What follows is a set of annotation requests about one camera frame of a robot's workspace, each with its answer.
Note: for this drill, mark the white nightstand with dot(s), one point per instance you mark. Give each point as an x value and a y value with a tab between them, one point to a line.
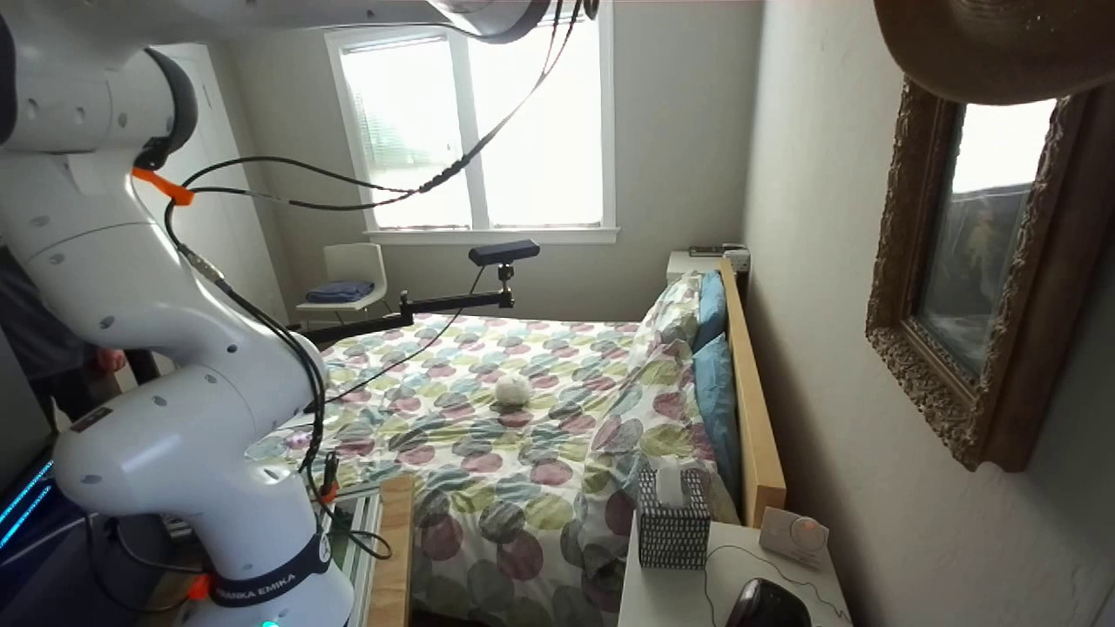
695	262

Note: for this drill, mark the small white plush ball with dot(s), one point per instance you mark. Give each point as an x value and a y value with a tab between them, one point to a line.
515	391

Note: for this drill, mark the cream side table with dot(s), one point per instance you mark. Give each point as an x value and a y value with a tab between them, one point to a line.
673	598

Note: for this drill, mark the wooden bed headboard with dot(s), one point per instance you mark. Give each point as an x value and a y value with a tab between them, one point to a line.
753	430

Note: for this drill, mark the pink salt stone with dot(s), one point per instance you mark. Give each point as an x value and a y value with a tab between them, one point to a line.
795	536

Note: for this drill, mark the large blue pillow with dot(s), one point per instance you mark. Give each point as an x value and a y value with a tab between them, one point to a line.
714	404

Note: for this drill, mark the white framed window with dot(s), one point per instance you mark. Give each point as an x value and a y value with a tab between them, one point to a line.
533	141

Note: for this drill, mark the white tissue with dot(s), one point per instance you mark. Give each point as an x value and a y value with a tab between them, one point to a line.
673	486

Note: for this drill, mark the black stereo camera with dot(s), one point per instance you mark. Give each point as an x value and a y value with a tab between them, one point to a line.
504	252

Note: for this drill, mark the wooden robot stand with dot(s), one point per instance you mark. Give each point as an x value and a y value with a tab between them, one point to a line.
396	557

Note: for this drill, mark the black white patterned tissue box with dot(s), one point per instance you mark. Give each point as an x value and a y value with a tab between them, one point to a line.
673	536

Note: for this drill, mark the white chair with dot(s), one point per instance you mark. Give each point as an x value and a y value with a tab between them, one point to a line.
353	267

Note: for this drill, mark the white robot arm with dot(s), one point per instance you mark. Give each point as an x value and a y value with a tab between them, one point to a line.
177	439

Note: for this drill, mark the bed with floral quilt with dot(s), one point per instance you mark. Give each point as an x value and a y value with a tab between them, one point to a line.
524	490

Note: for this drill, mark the small blue pillow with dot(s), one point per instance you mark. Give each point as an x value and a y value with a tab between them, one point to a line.
709	307

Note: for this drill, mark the ornate framed wall mirror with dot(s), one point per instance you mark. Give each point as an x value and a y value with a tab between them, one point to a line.
1021	385

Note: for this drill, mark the floral pillow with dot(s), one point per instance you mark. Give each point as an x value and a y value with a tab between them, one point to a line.
670	314

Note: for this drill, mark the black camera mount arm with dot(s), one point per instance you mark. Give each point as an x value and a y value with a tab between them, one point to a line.
453	303

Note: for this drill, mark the blue seat cushion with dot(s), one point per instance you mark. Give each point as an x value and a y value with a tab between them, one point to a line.
340	291

